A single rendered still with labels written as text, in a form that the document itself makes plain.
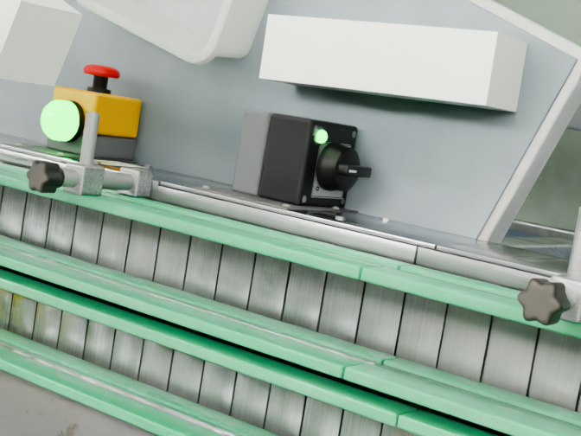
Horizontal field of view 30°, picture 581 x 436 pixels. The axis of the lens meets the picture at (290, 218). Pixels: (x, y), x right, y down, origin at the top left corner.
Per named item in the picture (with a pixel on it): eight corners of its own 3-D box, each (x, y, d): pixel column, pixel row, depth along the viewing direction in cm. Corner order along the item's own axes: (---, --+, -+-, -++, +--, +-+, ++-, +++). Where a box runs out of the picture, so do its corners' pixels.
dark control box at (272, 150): (282, 195, 109) (229, 191, 102) (295, 116, 108) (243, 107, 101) (350, 209, 104) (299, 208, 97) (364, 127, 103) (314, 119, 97)
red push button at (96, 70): (72, 92, 119) (76, 60, 118) (98, 95, 122) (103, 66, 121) (97, 96, 116) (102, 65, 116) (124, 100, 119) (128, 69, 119)
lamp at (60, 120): (53, 138, 118) (31, 137, 116) (59, 98, 118) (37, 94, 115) (81, 144, 115) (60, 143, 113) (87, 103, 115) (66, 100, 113)
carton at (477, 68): (304, 23, 108) (268, 14, 103) (527, 42, 94) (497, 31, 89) (295, 85, 108) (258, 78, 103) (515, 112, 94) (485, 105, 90)
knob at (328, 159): (339, 190, 102) (369, 197, 100) (312, 189, 99) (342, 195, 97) (347, 144, 102) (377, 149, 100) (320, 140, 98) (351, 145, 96)
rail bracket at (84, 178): (128, 193, 104) (18, 188, 93) (139, 117, 103) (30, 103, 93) (158, 200, 102) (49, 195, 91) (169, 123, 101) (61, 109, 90)
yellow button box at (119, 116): (93, 152, 125) (44, 148, 119) (103, 88, 124) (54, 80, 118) (137, 162, 121) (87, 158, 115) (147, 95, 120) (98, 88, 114)
